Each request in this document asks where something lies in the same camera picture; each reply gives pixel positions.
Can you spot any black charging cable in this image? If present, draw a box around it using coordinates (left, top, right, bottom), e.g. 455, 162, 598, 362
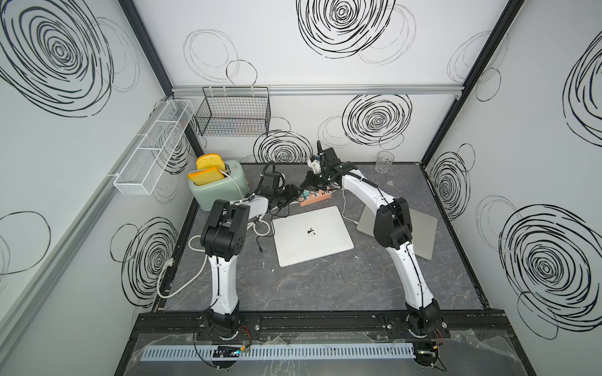
255, 206, 290, 253

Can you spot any orange power strip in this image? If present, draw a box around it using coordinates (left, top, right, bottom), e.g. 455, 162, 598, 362
299, 190, 332, 207

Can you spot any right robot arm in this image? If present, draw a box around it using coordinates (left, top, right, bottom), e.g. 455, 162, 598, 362
302, 158, 441, 338

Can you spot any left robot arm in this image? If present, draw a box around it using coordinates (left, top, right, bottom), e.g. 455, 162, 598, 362
201, 184, 303, 338

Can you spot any white apple laptop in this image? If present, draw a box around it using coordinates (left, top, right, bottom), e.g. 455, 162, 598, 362
273, 206, 354, 267

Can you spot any silver grey laptop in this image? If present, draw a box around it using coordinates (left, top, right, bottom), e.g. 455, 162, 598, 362
357, 207, 437, 260

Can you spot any mint green toaster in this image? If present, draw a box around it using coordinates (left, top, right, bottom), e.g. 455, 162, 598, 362
188, 160, 251, 212

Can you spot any clear drinking glass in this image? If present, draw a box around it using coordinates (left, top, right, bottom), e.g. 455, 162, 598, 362
375, 150, 394, 174

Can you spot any front yellow toast slice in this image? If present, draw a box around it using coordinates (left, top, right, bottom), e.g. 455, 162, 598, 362
187, 166, 224, 186

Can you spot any yellow toast slice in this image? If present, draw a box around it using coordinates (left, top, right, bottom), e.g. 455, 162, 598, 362
187, 166, 224, 186
196, 154, 226, 170

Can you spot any rear yellow toast slice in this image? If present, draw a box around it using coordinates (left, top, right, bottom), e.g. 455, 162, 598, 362
196, 154, 226, 170

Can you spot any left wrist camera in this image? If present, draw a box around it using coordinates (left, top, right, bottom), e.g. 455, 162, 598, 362
256, 161, 285, 197

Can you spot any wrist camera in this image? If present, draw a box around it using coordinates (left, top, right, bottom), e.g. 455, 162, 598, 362
307, 140, 341, 174
256, 161, 285, 197

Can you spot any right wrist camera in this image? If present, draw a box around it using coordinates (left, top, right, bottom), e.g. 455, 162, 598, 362
307, 140, 341, 174

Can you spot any white charging cable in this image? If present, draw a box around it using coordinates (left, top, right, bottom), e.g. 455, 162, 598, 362
339, 187, 361, 225

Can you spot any white toaster cord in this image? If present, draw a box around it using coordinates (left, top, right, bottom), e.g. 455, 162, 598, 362
219, 168, 249, 203

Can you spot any thick white power cord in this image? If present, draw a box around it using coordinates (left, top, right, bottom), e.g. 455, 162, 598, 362
156, 215, 276, 300

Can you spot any black wire basket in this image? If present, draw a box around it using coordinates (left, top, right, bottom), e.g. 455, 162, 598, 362
194, 86, 271, 137

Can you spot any white wire shelf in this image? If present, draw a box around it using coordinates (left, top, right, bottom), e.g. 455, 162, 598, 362
114, 99, 194, 195

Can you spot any grey slotted cable duct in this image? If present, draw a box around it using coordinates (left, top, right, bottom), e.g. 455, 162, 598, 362
140, 343, 415, 362

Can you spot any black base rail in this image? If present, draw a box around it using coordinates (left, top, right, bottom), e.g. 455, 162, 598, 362
130, 310, 510, 340

